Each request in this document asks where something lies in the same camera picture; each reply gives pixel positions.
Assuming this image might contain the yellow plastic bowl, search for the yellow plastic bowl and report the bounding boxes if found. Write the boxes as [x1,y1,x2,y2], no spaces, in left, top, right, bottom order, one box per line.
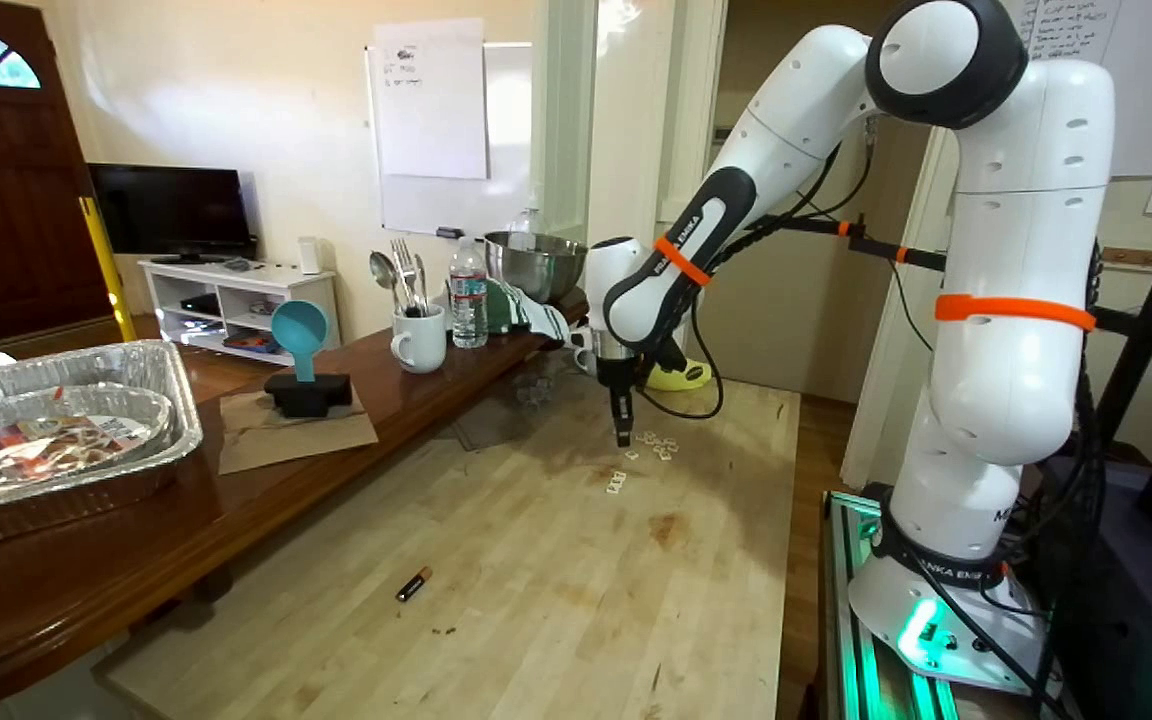
[640,355,722,400]

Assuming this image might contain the clear plastic water bottle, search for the clear plastic water bottle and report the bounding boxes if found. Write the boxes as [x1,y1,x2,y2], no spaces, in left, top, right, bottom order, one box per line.
[445,237,493,351]

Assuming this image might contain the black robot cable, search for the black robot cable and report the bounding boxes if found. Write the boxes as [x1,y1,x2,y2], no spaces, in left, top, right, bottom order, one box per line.
[653,136,880,422]

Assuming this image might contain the black equipment case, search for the black equipment case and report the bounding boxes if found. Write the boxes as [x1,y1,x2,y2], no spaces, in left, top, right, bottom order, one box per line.
[1041,453,1152,720]

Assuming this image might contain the crushed clear plastic bottle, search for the crushed clear plastic bottle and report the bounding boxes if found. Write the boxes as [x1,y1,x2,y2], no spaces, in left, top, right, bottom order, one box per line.
[500,355,571,420]

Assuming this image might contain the brown paper sheet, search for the brown paper sheet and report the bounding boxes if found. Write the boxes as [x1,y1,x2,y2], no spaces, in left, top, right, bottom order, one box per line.
[212,383,383,481]

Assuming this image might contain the small black object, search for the small black object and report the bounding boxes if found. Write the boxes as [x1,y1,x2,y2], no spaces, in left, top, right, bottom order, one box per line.
[391,565,438,607]

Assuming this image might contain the white television shelf unit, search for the white television shelf unit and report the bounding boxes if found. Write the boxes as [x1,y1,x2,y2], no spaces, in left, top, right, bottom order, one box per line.
[136,254,347,371]

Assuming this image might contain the teal measuring scoop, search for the teal measuring scoop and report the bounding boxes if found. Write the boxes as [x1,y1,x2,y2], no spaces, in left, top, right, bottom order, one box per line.
[270,294,335,386]

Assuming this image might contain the stainless steel mixing bowl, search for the stainless steel mixing bowl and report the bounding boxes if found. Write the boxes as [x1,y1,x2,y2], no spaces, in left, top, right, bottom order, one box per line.
[480,227,591,303]

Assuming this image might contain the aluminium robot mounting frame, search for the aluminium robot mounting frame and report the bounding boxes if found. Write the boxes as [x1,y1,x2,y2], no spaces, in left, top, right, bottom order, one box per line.
[814,484,1073,720]

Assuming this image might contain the white cylinder container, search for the white cylinder container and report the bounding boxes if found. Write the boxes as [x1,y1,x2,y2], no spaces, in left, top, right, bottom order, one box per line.
[291,232,335,276]

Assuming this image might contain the metal spoon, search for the metal spoon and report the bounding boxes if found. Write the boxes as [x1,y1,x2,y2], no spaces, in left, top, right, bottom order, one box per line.
[363,242,408,320]

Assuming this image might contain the small foil tray with scraps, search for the small foil tray with scraps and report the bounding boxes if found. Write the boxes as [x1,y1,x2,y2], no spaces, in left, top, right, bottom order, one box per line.
[0,381,175,501]

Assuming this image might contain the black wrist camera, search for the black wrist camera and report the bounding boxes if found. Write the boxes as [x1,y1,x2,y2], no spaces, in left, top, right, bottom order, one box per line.
[638,332,687,383]

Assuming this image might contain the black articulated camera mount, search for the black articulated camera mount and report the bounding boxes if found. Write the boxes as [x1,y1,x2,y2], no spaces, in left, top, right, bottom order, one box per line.
[750,210,1152,351]

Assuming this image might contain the black block base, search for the black block base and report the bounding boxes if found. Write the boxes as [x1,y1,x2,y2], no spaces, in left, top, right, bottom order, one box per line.
[261,371,356,420]

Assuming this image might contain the white ceramic mug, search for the white ceramic mug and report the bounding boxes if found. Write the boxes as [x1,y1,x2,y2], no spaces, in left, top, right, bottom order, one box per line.
[565,324,608,376]
[389,301,452,376]

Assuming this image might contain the white paper sheet with writing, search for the white paper sheet with writing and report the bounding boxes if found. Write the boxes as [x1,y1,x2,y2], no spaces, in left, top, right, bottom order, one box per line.
[372,17,493,183]

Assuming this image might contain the black flat screen television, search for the black flat screen television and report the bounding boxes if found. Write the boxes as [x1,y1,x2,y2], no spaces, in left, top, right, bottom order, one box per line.
[86,161,265,266]

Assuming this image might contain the white wall board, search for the white wall board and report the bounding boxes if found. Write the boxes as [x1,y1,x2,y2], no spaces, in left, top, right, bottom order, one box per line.
[362,34,540,240]

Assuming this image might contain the dark wooden door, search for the dark wooden door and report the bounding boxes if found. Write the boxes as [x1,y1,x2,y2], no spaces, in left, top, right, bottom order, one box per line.
[0,0,112,344]

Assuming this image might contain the clear pump dispenser bottle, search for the clear pump dispenser bottle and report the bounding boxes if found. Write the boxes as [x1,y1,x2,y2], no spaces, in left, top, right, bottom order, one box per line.
[506,205,550,254]

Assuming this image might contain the clear plastic container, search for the clear plastic container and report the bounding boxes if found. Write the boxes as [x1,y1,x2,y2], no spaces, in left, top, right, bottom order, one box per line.
[0,335,207,525]

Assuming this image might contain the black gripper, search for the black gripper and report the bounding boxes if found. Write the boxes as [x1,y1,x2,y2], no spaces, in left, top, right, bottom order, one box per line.
[597,347,648,446]

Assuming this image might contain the green striped white towel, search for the green striped white towel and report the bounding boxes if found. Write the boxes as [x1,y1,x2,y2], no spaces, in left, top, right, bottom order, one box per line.
[489,272,591,351]

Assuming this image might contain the dark brown wooden table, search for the dark brown wooden table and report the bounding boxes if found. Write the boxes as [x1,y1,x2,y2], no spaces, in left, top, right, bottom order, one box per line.
[0,310,591,715]

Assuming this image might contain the yellow stick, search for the yellow stick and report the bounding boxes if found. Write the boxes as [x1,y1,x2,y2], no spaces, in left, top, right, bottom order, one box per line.
[78,191,143,344]

